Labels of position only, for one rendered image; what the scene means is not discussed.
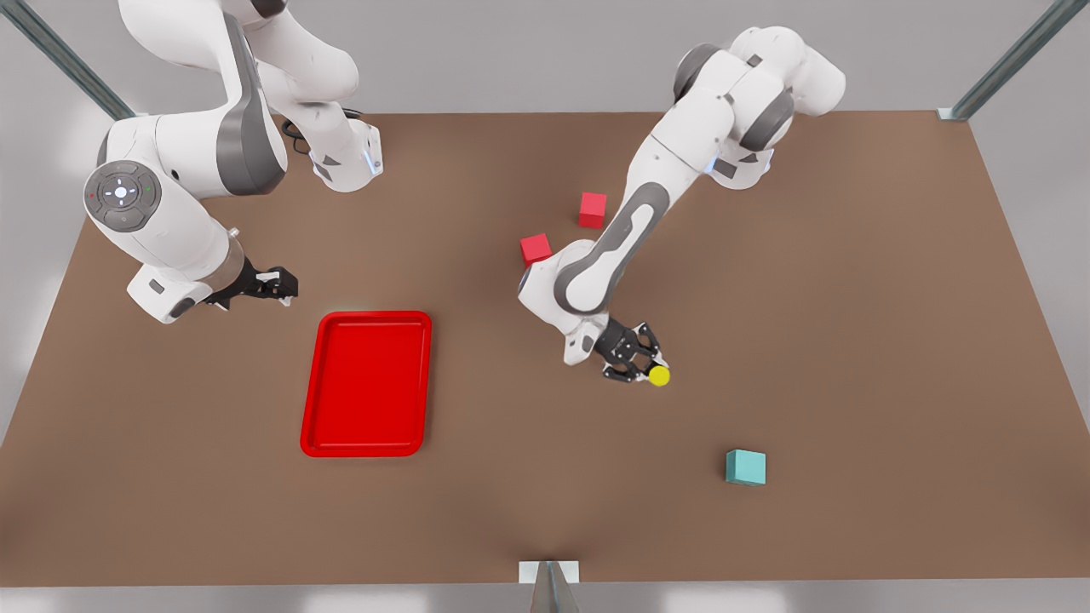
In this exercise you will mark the red cube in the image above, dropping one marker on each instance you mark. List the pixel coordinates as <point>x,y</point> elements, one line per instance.
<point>536,249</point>
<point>592,209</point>

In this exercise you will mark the red rectangular tray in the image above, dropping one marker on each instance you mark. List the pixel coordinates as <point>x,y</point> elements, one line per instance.
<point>367,383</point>

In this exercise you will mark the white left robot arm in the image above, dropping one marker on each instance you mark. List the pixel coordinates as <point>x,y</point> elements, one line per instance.
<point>681,162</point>

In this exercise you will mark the teal cube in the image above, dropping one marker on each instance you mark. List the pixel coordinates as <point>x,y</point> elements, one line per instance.
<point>745,467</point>

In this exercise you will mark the small yellow ball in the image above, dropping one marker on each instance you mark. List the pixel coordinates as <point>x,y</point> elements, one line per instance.
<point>659,375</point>

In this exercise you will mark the silver frame post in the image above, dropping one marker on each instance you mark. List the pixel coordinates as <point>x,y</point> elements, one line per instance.
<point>552,586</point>
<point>68,60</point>
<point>1009,64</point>

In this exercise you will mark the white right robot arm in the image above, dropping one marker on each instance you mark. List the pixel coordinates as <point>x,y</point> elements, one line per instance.
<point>170,145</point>

